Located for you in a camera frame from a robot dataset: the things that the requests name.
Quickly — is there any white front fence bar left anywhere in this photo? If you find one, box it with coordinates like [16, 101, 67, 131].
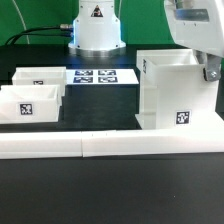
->
[0, 132, 82, 159]

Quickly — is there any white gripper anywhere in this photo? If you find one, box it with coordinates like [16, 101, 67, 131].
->
[164, 0, 224, 82]

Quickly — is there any thin white cable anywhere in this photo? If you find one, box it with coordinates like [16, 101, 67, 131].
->
[11, 0, 31, 45]

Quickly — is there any black cable bundle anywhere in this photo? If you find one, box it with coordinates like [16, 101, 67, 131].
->
[4, 23, 75, 46]

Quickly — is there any white L-shaped fence bar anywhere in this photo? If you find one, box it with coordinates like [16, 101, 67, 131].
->
[82, 114, 224, 157]

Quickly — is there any white rear drawer tray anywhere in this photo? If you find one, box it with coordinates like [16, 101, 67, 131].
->
[12, 67, 66, 96]

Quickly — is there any white front drawer tray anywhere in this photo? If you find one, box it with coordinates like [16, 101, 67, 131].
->
[0, 85, 62, 124]

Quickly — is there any white drawer cabinet box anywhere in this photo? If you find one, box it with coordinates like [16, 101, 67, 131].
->
[136, 49, 222, 129]

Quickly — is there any white drawer tray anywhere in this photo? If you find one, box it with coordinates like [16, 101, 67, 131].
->
[12, 67, 66, 96]
[0, 85, 62, 124]

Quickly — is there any white sheet with markers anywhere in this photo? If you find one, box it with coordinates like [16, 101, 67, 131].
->
[66, 69, 138, 85]

